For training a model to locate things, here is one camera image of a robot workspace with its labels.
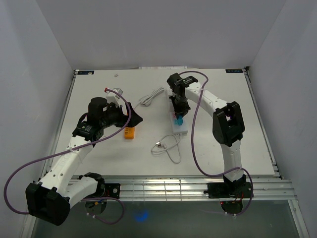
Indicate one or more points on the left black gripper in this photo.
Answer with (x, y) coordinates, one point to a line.
(123, 117)

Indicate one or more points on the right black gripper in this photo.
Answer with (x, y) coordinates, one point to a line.
(183, 111)

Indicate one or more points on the blue plug adapter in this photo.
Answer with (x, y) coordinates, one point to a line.
(178, 121)

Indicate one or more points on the white pastel power strip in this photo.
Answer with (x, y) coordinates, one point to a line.
(178, 126)

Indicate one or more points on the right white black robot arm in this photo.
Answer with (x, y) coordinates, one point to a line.
(227, 122)

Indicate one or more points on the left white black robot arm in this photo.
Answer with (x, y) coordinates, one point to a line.
(51, 198)

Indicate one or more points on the white cube socket adapter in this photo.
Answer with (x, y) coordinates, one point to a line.
(169, 92)

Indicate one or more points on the orange power adapter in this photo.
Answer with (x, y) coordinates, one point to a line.
(129, 132)

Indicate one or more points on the right blue corner label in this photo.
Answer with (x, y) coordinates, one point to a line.
(234, 71)

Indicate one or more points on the blue corner label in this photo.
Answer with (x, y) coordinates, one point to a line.
(234, 71)
(85, 72)

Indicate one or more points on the left blue corner label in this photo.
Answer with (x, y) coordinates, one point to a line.
(85, 72)

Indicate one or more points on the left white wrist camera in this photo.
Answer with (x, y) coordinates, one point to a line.
(113, 97)

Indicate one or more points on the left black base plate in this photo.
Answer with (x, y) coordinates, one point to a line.
(112, 190)

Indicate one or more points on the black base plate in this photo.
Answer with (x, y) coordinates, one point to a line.
(112, 190)
(222, 190)

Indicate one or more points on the aluminium front rail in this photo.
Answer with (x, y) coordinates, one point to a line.
(146, 189)

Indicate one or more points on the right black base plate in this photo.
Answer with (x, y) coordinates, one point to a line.
(222, 190)

